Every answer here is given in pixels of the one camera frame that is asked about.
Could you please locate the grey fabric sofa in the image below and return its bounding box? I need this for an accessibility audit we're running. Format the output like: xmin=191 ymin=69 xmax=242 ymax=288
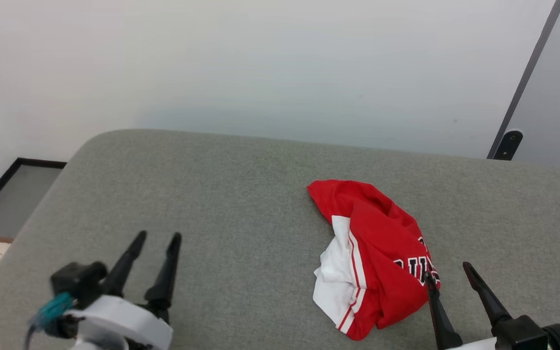
xmin=0 ymin=129 xmax=560 ymax=350

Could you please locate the red and white jersey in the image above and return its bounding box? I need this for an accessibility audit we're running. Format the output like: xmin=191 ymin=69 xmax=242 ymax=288
xmin=308 ymin=179 xmax=441 ymax=341

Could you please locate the black baseboard strip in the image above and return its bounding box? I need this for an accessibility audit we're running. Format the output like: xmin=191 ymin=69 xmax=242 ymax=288
xmin=0 ymin=157 xmax=67 ymax=228

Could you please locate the dark door edge strip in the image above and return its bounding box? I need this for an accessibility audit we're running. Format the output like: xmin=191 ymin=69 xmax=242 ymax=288
xmin=487 ymin=0 xmax=560 ymax=159

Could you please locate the black door stopper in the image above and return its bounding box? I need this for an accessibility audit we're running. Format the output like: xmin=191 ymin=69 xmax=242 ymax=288
xmin=493 ymin=130 xmax=524 ymax=161

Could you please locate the teal left camera connector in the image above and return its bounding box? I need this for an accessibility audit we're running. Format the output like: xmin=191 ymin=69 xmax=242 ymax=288
xmin=30 ymin=292 xmax=74 ymax=332

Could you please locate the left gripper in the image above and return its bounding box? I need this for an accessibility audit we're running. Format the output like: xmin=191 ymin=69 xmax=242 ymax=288
xmin=65 ymin=231 xmax=182 ymax=350

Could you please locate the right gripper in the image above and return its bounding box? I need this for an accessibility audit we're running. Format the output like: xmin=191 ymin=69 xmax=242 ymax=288
xmin=424 ymin=262 xmax=512 ymax=350

